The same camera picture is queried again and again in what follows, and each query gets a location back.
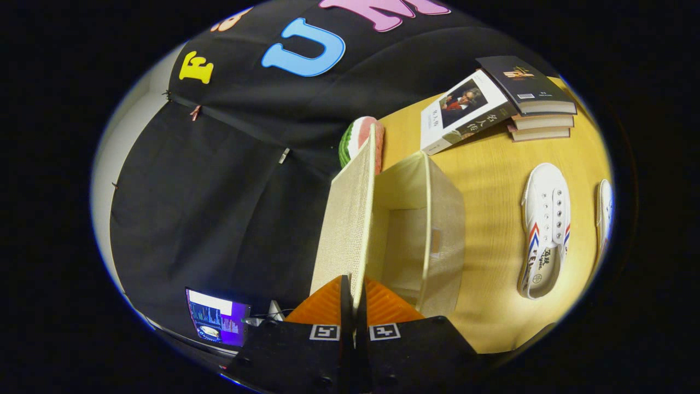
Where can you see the black backdrop cloth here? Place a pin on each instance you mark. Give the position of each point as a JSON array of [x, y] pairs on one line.
[[219, 208]]

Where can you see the copper clip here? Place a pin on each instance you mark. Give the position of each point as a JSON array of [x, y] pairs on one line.
[[195, 113]]

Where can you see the white canvas shoe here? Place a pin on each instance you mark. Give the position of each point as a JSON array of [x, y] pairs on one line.
[[605, 208], [544, 219]]

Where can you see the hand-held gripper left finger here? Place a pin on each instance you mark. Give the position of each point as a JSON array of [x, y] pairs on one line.
[[345, 312]]

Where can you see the black cover book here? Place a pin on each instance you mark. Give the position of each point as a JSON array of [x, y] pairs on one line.
[[519, 82]]

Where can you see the beige fabric storage box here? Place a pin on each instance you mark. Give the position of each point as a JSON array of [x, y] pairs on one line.
[[404, 235]]

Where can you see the watermelon slice plush toy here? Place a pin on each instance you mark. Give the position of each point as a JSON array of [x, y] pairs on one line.
[[358, 137]]

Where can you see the brown cover book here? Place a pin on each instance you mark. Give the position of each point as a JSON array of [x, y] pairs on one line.
[[541, 122], [538, 134]]

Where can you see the white portrait cover book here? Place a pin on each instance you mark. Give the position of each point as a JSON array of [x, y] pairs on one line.
[[465, 109]]

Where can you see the lit computer screen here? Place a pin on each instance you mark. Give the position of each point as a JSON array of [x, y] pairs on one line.
[[219, 317]]

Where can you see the row of small black clips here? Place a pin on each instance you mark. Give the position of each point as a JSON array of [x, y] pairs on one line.
[[167, 96]]

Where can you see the silver clip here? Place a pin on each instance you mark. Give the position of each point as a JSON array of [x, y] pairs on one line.
[[284, 156]]

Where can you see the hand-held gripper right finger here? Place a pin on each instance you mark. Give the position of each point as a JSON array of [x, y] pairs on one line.
[[361, 334]]

